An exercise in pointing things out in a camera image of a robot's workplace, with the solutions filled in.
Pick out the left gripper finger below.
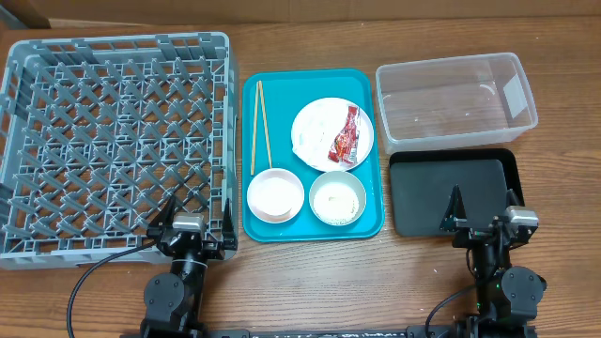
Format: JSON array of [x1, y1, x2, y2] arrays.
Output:
[[147, 195, 177, 231], [221, 198, 237, 249]]

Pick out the clear plastic waste bin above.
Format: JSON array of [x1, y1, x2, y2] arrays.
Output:
[[376, 53, 539, 154]]

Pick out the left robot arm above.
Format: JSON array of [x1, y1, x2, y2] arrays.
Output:
[[140, 196, 238, 337]]

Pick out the grey bowl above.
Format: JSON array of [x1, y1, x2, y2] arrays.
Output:
[[309, 171, 367, 226]]

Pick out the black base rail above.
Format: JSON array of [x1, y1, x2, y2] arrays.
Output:
[[122, 325, 538, 338]]

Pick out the black rectangular tray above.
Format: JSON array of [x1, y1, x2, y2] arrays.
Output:
[[389, 148, 524, 237]]

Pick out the red snack wrapper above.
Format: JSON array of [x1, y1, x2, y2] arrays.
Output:
[[328, 105, 360, 165]]

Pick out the pile of white rice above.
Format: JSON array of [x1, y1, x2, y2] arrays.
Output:
[[314, 182, 360, 225]]

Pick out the grey plastic dish rack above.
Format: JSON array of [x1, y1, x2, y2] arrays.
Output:
[[1, 32, 239, 269]]

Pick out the teal plastic serving tray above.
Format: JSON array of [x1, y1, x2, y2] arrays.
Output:
[[239, 69, 385, 242]]

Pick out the pink small bowl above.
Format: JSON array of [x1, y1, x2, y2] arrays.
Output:
[[246, 168, 304, 223]]

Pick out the wooden chopstick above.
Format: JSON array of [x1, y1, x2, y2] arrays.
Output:
[[250, 81, 260, 176], [257, 81, 273, 169]]

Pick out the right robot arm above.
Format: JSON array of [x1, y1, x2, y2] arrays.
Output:
[[424, 186, 547, 338]]

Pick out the white round plate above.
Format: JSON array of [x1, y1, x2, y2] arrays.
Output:
[[291, 98, 375, 172]]

